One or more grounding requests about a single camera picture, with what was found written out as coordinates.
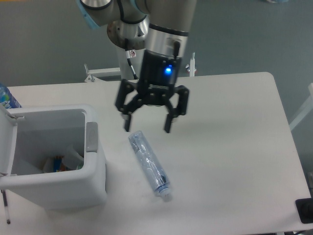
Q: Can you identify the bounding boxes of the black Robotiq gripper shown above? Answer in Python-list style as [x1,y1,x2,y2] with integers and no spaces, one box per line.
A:
[114,49,190,134]

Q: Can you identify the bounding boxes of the clear crushed plastic bottle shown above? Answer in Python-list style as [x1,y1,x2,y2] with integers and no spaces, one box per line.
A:
[128,131,172,202]

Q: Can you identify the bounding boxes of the white paper wrapper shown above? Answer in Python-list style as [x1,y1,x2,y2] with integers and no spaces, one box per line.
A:
[62,145,84,170]

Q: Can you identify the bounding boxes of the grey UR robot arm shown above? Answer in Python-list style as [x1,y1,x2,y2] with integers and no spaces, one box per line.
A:
[77,0,197,132]

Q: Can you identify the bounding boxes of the white plastic trash can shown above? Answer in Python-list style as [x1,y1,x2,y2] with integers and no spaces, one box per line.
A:
[0,104,107,210]

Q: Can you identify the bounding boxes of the blue snack packet in bin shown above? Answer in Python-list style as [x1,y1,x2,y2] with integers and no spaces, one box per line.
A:
[53,156,68,172]

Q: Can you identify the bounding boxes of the blue labelled water bottle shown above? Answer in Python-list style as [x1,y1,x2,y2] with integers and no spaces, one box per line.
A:
[0,83,22,109]

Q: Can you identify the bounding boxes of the black and white pen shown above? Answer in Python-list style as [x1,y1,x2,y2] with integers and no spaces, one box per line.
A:
[1,190,11,224]

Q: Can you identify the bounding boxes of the black device at table edge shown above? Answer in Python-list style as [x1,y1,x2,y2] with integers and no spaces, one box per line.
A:
[295,198,313,224]

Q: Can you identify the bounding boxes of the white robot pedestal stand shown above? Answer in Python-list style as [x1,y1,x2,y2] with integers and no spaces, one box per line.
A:
[84,19,198,83]

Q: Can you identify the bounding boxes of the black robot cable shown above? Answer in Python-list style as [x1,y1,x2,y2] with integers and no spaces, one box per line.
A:
[123,38,139,80]

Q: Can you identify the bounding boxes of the white frame bar right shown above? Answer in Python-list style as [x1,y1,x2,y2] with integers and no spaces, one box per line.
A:
[289,83,313,131]

